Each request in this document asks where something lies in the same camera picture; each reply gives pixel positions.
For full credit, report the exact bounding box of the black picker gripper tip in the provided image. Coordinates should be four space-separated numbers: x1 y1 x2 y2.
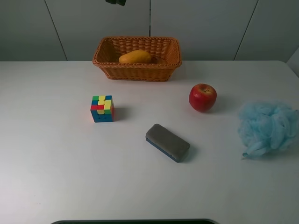
106 0 126 6

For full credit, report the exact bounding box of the yellow orange mango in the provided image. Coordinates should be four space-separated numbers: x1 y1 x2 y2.
119 50 151 63

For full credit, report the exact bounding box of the orange wicker basket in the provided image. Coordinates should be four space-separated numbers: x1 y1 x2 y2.
93 36 182 82

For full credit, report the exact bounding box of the multicoloured puzzle cube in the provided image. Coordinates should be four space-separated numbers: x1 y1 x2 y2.
90 95 114 123

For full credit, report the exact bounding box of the red apple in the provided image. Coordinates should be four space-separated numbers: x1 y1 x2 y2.
189 84 217 112

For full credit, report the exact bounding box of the grey blue board eraser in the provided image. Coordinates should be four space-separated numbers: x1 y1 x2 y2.
145 124 190 163

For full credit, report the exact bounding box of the light blue bath pouf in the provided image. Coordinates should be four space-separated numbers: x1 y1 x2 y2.
238 101 299 158

